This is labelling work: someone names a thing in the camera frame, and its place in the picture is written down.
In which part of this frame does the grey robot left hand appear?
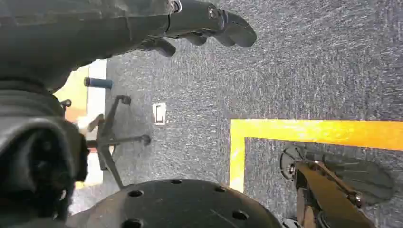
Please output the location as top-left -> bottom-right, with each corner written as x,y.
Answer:
0,0 -> 258,93

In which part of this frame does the blue cylinder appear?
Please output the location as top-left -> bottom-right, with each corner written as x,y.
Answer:
83,77 -> 114,90

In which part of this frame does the yellow panel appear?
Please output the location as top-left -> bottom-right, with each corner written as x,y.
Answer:
53,66 -> 90,124

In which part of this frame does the white board strip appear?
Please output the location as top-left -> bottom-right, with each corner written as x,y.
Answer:
75,59 -> 108,190

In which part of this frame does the white floor socket plate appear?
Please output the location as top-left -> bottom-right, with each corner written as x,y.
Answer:
152,102 -> 167,126

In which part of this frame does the black star chair base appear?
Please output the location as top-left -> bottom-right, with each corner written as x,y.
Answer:
85,95 -> 152,190

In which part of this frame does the ribbed grey left arm sleeve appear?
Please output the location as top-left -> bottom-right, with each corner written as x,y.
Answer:
0,78 -> 90,228

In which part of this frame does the black perforated robot body shell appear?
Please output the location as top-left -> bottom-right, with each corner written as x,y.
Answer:
65,179 -> 282,228

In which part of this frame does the yellow floor tape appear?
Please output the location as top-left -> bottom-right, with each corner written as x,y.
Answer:
229,118 -> 403,193

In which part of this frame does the dark metal robot leg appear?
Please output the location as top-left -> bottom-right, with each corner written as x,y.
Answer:
289,160 -> 376,228

